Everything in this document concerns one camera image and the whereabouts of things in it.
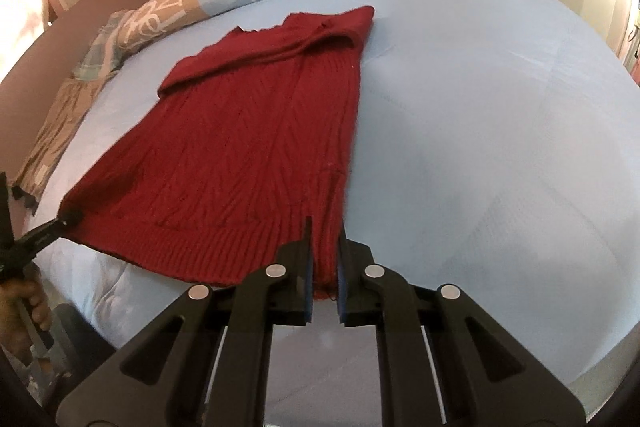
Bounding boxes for tan brown folded cloth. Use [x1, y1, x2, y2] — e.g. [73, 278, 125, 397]
[11, 72, 114, 213]

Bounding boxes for pink bed headboard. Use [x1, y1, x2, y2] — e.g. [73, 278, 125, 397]
[0, 0, 149, 176]

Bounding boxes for person's left hand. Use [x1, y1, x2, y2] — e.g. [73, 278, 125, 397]
[0, 270, 52, 365]

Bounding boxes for red knitted sweater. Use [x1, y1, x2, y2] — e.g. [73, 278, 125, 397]
[58, 5, 374, 298]

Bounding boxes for plaid pillow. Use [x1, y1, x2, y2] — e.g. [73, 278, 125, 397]
[72, 10, 134, 82]

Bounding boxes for light blue bed sheet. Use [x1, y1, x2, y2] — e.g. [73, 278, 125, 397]
[32, 0, 639, 414]

